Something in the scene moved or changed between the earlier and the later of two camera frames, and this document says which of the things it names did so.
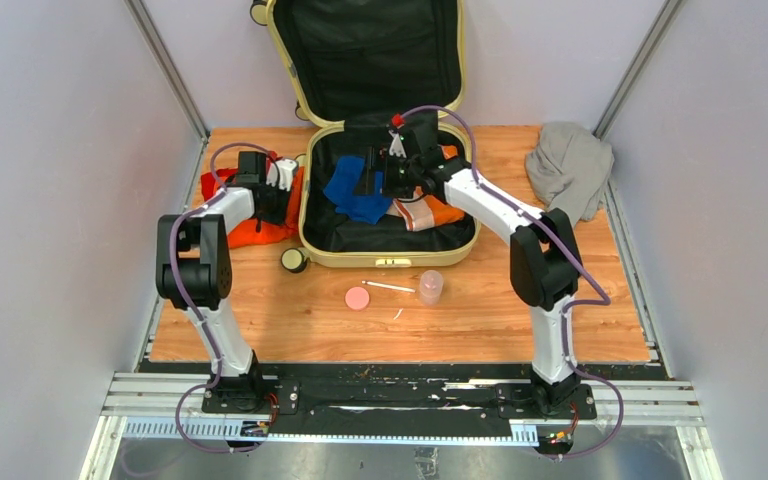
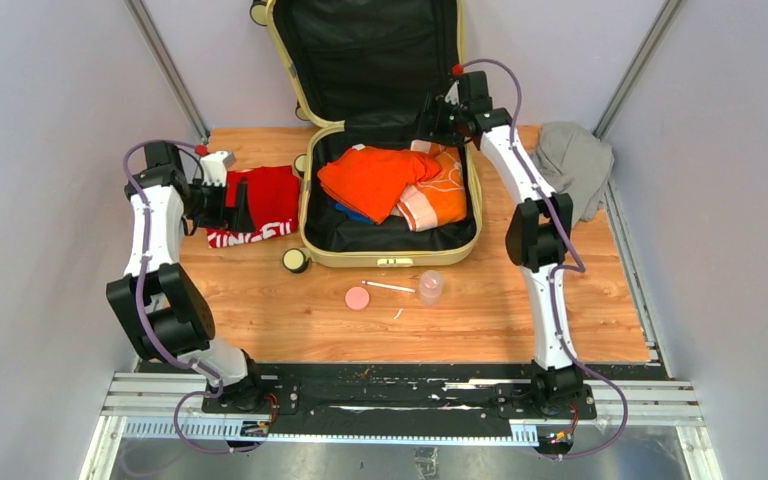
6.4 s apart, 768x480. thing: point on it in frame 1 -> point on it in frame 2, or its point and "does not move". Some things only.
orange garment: [248, 234] -> [374, 182]
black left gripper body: [276, 204] -> [207, 204]
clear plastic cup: [431, 284] does not move
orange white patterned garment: [422, 211] does not move
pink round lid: [357, 298] does not move
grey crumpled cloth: [567, 166] does not move
